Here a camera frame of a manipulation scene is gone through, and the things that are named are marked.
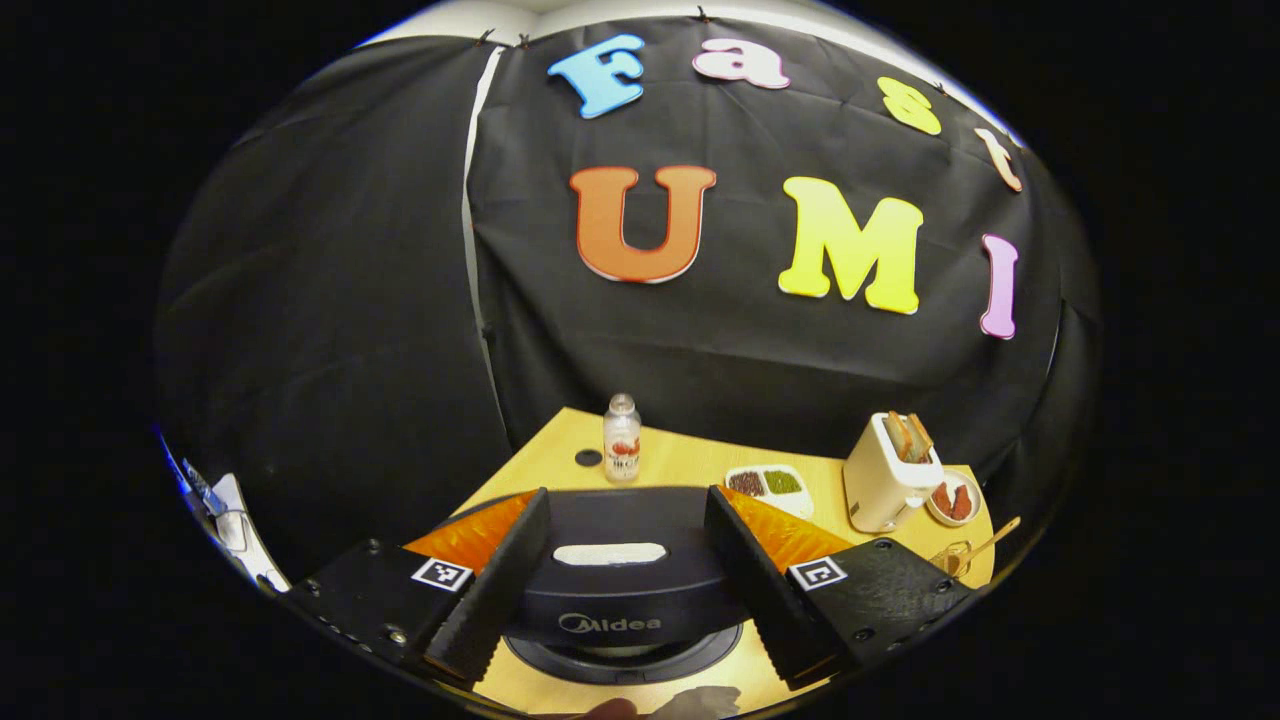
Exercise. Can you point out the toast slice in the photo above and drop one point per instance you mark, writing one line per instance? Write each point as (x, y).
(922, 435)
(900, 437)

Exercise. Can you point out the white plate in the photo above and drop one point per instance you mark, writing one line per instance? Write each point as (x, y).
(940, 512)

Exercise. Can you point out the white divided condiment dish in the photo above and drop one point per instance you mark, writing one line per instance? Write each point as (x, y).
(770, 485)

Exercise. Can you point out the black round cap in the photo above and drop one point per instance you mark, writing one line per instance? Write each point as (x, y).
(588, 457)

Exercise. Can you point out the small bottle with red label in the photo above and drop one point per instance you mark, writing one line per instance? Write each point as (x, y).
(622, 445)

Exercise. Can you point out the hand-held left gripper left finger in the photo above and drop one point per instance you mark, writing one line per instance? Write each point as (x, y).
(490, 600)

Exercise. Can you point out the brown meat piece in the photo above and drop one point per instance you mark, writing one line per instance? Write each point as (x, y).
(943, 497)
(963, 502)

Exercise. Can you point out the white toaster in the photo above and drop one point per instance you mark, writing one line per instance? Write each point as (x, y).
(880, 490)

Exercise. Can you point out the black backdrop cloth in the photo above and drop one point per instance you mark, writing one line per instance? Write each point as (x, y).
(330, 300)

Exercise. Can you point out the white crumpled cloth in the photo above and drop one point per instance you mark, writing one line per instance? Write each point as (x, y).
(700, 702)

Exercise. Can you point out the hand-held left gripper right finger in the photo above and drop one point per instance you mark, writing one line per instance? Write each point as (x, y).
(760, 595)

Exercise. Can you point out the clear glass chopstick holder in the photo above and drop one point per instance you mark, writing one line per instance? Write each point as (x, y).
(955, 560)

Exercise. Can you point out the black rice cooker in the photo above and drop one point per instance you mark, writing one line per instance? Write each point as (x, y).
(620, 590)

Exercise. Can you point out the computer monitor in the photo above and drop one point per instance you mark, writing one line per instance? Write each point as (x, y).
(190, 475)

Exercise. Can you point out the wooden spoon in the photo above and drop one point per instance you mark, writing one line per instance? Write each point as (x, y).
(990, 538)

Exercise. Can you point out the white papers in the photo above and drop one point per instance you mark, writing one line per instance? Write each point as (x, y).
(240, 530)

